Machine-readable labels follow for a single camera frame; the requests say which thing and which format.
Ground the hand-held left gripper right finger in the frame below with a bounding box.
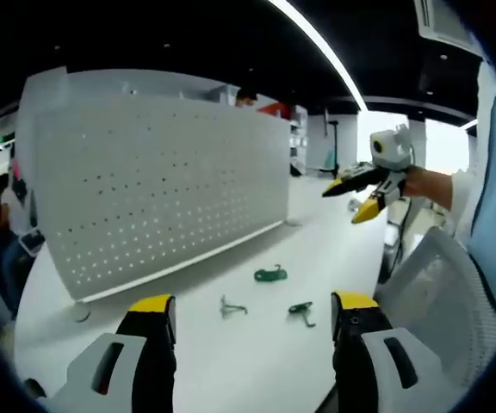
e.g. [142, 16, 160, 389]
[330, 291, 447, 413]

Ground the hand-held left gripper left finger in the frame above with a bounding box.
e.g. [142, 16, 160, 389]
[51, 294, 178, 413]

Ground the green hook assembly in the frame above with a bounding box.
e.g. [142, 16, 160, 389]
[253, 263, 288, 284]
[287, 301, 318, 329]

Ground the grey hook assembly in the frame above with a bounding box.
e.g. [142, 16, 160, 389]
[218, 293, 249, 322]

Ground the white perforated mounting plate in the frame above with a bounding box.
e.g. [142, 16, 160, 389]
[27, 95, 291, 303]

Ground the person's right hand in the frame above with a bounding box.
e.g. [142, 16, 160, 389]
[400, 166, 431, 200]

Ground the black stand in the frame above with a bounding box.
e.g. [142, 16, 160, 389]
[316, 120, 344, 177]

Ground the white mesh office chair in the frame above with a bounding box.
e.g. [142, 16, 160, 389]
[374, 225, 496, 391]

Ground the ceiling light strip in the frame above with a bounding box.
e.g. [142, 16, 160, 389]
[268, 0, 366, 114]

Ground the ceiling air conditioner vent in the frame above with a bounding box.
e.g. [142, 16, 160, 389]
[414, 0, 487, 58]

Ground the white desk partition panel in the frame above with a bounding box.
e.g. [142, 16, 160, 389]
[16, 65, 241, 173]

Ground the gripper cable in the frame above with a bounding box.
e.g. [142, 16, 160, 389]
[383, 141, 419, 286]

